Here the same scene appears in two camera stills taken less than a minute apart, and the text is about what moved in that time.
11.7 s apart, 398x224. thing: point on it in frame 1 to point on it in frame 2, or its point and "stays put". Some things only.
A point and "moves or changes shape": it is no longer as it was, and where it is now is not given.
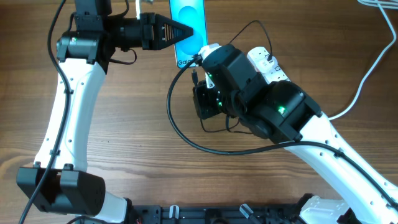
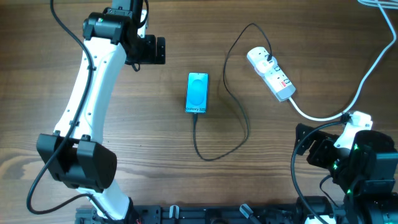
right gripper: (206, 109) to (324, 140)
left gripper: (157, 20) to (149, 56)
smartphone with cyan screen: (192, 13) moves or changes shape
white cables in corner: (380, 4) stays put
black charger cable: (194, 76) moves or changes shape
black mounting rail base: (288, 213) stays put
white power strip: (276, 74) stays put
